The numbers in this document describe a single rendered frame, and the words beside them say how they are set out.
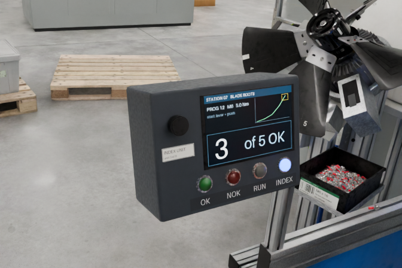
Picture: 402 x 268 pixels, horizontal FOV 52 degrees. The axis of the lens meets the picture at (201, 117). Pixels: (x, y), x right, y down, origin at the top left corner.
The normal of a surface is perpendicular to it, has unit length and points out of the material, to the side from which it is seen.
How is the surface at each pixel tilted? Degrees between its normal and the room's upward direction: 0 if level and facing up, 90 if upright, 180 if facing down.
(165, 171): 75
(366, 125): 121
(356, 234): 90
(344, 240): 90
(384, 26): 50
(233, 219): 0
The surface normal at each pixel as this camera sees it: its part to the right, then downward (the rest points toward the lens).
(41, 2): 0.47, 0.39
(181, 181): 0.47, 0.14
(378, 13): -0.63, -0.48
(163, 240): 0.07, -0.91
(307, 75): -0.02, -0.25
